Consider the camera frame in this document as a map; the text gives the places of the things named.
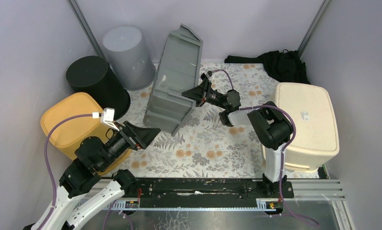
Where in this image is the black cloth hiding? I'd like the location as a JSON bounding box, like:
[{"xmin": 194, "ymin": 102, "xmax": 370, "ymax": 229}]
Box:
[{"xmin": 224, "ymin": 49, "xmax": 310, "ymax": 84}]

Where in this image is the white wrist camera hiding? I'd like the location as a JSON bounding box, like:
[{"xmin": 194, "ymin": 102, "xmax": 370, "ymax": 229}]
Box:
[
  {"xmin": 92, "ymin": 107, "xmax": 119, "ymax": 131},
  {"xmin": 200, "ymin": 71, "xmax": 213, "ymax": 81}
]

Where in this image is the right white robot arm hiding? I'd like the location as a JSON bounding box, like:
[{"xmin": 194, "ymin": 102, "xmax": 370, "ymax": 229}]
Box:
[{"xmin": 182, "ymin": 78, "xmax": 296, "ymax": 197}]

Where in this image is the cream perforated plastic basket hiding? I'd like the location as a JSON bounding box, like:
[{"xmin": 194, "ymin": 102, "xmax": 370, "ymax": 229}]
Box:
[{"xmin": 271, "ymin": 82, "xmax": 339, "ymax": 173}]

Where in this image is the grey plastic tray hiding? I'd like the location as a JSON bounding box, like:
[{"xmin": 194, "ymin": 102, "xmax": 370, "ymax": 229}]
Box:
[{"xmin": 143, "ymin": 24, "xmax": 203, "ymax": 135}]

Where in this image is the aluminium cable duct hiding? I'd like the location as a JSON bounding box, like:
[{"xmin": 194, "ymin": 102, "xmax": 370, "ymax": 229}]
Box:
[{"xmin": 99, "ymin": 198, "xmax": 278, "ymax": 212}]

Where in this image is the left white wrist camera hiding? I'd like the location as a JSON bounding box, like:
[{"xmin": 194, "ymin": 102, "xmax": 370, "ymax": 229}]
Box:
[{"xmin": 92, "ymin": 107, "xmax": 119, "ymax": 131}]

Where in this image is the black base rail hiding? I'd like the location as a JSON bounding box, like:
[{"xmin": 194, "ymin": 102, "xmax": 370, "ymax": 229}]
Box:
[{"xmin": 116, "ymin": 178, "xmax": 294, "ymax": 210}]

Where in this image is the black ribbed plastic bin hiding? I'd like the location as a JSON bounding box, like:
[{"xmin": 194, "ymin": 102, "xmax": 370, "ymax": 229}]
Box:
[{"xmin": 66, "ymin": 56, "xmax": 131, "ymax": 120}]

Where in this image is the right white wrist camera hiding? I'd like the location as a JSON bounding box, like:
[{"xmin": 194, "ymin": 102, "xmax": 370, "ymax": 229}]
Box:
[{"xmin": 200, "ymin": 71, "xmax": 213, "ymax": 81}]

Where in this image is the large grey plastic bin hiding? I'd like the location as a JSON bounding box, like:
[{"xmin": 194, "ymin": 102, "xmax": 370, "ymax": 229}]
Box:
[{"xmin": 102, "ymin": 26, "xmax": 156, "ymax": 91}]

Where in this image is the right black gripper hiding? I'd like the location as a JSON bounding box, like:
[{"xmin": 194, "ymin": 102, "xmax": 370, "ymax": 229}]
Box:
[{"xmin": 180, "ymin": 79, "xmax": 227, "ymax": 110}]

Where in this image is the floral patterned table mat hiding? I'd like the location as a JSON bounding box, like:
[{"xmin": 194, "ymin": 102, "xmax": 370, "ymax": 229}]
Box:
[{"xmin": 115, "ymin": 63, "xmax": 278, "ymax": 178}]

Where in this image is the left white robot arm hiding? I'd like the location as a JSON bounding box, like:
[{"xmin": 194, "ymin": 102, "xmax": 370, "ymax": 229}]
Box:
[{"xmin": 24, "ymin": 121, "xmax": 161, "ymax": 230}]

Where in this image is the yellow perforated plastic basket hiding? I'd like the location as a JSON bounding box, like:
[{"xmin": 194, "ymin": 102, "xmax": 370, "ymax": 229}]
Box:
[{"xmin": 40, "ymin": 92, "xmax": 132, "ymax": 177}]

